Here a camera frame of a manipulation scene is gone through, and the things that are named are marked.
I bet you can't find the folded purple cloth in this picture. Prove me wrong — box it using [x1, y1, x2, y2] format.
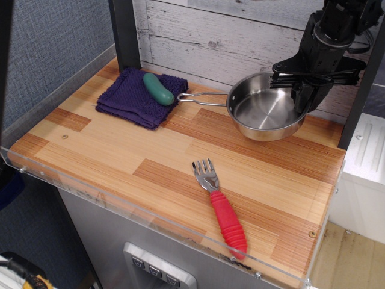
[96, 67, 189, 130]

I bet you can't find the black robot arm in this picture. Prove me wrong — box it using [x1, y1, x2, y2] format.
[270, 1, 384, 113]

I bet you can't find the green toy pickle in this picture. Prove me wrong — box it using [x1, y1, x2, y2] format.
[143, 73, 174, 106]

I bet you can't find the white ribbed side unit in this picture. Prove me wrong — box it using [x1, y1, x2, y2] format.
[328, 113, 384, 243]

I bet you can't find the dark left frame post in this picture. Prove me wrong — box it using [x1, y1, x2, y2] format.
[108, 0, 141, 72]

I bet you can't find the clear acrylic table guard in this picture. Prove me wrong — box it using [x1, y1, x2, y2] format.
[0, 146, 347, 289]

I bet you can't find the red handled metal fork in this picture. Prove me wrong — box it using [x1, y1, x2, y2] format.
[192, 158, 248, 261]

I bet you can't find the dark right frame post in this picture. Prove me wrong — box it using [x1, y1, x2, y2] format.
[338, 20, 384, 150]

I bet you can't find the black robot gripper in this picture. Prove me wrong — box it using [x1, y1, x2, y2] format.
[269, 26, 366, 113]

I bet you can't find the silver control panel with buttons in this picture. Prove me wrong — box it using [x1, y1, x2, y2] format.
[123, 242, 197, 289]

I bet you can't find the yellow black object bottom left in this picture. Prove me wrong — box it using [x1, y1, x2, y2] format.
[1, 252, 54, 288]

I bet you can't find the small stainless steel pan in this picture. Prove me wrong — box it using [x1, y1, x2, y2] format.
[177, 72, 311, 141]

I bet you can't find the dark frame post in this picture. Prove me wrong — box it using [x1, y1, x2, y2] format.
[338, 20, 384, 150]
[108, 0, 141, 72]

